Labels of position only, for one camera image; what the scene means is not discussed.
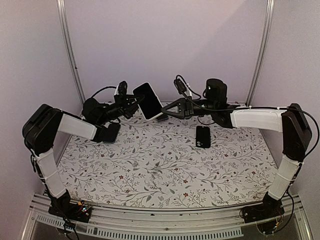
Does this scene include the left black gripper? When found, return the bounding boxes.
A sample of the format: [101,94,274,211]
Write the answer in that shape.
[98,93,147,125]

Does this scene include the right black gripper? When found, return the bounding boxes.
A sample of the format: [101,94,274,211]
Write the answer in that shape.
[161,96,217,120]

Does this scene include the black phone case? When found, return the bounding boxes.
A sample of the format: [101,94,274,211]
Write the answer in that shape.
[195,126,211,149]

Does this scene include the dark teal phone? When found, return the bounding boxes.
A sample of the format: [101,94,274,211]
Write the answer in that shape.
[102,123,121,144]

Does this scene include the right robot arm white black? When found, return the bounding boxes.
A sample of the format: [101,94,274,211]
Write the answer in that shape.
[161,78,312,218]

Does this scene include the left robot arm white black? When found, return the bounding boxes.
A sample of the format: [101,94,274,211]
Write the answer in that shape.
[22,93,144,217]

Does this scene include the floral patterned table mat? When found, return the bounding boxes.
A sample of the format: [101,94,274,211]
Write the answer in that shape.
[58,112,277,208]

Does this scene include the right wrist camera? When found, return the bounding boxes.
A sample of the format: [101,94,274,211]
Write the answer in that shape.
[173,74,193,99]

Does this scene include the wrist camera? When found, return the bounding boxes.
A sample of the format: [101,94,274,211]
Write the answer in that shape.
[173,74,193,99]
[113,80,128,96]

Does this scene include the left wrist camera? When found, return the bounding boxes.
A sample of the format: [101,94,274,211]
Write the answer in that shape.
[113,80,128,96]

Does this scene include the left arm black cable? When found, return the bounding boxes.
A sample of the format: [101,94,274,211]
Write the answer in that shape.
[88,85,118,101]

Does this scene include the left aluminium frame post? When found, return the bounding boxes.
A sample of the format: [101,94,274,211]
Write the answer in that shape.
[56,0,86,104]

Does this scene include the aluminium frame post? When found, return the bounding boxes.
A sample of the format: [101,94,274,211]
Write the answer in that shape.
[245,0,275,106]
[56,0,86,104]

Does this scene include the right aluminium frame post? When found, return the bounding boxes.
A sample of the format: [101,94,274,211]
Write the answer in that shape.
[245,0,275,106]

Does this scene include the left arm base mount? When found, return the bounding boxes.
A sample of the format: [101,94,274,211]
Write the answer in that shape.
[48,200,92,223]

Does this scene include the front aluminium rail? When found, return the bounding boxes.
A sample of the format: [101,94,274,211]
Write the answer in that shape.
[21,194,313,240]

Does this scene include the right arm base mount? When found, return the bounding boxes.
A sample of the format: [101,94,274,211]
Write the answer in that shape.
[239,203,285,223]

